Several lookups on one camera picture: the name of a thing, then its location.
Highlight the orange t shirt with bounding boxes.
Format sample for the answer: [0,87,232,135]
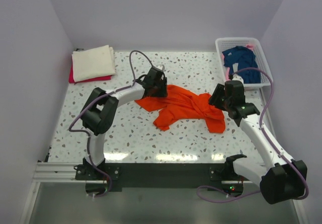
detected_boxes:
[135,85,225,133]

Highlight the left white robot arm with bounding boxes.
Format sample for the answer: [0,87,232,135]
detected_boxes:
[68,64,167,181]

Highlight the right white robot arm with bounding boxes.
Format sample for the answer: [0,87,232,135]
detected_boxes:
[208,81,309,204]

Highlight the navy blue t shirt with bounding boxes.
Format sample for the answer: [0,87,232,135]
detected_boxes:
[222,45,262,84]

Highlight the white plastic basket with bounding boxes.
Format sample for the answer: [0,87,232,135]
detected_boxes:
[215,37,273,82]

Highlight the pink t shirt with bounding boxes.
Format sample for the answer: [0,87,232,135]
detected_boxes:
[220,43,255,82]

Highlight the folded cream t shirt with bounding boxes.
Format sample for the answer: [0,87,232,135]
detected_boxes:
[71,45,116,82]

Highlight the folded magenta t shirt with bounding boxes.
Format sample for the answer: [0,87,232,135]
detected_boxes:
[68,66,112,84]

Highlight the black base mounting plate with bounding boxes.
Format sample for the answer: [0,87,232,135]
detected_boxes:
[74,161,244,197]

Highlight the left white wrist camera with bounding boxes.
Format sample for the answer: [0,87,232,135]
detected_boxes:
[156,64,165,72]

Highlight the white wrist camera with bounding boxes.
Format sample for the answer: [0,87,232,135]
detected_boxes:
[156,64,165,72]
[228,74,244,84]

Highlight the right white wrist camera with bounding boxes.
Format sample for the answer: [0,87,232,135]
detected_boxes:
[228,74,244,84]

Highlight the aluminium frame rail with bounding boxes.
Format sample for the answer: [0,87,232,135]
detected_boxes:
[32,145,85,183]

